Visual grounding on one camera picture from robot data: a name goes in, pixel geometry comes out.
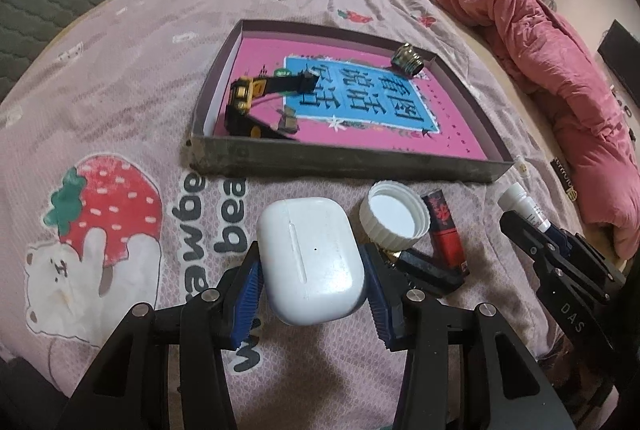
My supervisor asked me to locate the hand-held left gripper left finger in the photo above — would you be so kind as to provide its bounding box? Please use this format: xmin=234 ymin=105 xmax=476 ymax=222
xmin=52 ymin=242 xmax=266 ymax=430

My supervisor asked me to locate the white plastic bottle cap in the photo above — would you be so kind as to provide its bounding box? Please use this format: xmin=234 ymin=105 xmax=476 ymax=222
xmin=360 ymin=181 xmax=432 ymax=249

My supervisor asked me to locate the red black lipstick tube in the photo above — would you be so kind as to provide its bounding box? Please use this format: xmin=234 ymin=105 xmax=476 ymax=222
xmin=421 ymin=189 xmax=471 ymax=275

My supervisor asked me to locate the black flat screen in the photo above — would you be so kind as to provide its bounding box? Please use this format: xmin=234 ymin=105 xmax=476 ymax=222
xmin=597 ymin=20 xmax=640 ymax=105

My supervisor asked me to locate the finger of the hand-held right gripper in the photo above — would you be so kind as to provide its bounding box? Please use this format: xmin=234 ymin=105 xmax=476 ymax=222
xmin=499 ymin=210 xmax=556 ymax=273
xmin=547 ymin=230 xmax=626 ymax=291

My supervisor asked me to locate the black sheet label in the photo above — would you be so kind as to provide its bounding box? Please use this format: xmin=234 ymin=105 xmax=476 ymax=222
xmin=552 ymin=157 xmax=578 ymax=201

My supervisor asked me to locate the white earbuds case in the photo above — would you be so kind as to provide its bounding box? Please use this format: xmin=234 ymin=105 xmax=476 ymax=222
xmin=256 ymin=197 xmax=366 ymax=326

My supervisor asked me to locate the pink duvet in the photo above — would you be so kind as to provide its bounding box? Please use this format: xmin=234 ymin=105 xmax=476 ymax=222
xmin=432 ymin=0 xmax=640 ymax=261

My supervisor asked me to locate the strawberry printed pink blanket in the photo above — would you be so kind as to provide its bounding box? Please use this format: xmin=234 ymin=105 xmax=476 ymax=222
xmin=0 ymin=0 xmax=586 ymax=391

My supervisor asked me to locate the shallow grey cardboard box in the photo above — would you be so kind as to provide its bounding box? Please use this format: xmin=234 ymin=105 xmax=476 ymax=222
xmin=187 ymin=18 xmax=516 ymax=185

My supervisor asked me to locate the small white pill bottle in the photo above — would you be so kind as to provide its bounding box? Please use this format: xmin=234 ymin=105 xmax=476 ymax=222
xmin=497 ymin=184 xmax=551 ymax=233

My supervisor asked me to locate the gold metal bulb base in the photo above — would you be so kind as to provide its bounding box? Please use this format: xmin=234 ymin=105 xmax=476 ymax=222
xmin=391 ymin=42 xmax=426 ymax=78

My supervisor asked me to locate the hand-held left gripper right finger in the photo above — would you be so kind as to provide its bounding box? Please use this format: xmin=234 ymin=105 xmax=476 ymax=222
xmin=362 ymin=242 xmax=581 ymax=430

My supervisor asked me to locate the yellow and black wristwatch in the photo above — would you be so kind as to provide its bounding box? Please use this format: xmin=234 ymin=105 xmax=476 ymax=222
xmin=224 ymin=68 xmax=321 ymax=141

